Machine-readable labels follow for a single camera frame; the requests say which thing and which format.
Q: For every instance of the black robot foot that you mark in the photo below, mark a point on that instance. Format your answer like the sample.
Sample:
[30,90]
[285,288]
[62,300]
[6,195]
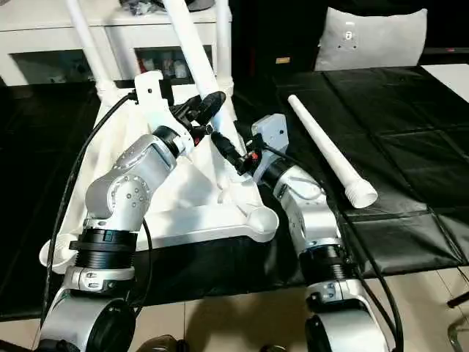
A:
[161,345]

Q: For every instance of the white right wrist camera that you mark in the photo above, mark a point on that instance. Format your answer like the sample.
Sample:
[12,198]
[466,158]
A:
[270,133]

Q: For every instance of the grey carry case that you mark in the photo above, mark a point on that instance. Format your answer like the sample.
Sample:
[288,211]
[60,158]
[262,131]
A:
[146,6]

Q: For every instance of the black tall cabinet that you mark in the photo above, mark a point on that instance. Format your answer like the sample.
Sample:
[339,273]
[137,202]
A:
[271,29]

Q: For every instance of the black table mat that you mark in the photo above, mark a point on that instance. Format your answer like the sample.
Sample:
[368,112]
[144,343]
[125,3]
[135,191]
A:
[396,147]

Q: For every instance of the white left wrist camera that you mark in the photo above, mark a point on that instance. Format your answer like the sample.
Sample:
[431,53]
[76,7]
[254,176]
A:
[150,95]

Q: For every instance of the light grey cushion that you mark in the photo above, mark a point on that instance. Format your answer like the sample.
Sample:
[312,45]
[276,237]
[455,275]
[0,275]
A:
[374,40]

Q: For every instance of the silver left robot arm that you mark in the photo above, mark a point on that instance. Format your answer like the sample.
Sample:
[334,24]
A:
[124,198]

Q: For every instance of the small yellow label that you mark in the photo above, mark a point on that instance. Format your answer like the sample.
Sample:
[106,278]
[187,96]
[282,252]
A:
[283,60]

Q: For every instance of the white glass-door cabinet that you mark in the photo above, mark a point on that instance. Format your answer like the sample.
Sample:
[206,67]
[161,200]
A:
[44,44]

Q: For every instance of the white plastic table leg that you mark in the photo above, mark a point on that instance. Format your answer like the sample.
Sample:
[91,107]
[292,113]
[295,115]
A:
[190,44]
[330,150]
[84,44]
[223,44]

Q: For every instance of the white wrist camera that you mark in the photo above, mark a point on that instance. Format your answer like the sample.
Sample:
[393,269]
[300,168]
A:
[150,95]
[270,133]

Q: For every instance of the white plastic table top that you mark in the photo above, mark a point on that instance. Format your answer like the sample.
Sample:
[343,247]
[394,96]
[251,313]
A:
[198,198]

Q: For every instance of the white flat sheet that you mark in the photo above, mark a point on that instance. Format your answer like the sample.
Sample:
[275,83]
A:
[448,79]

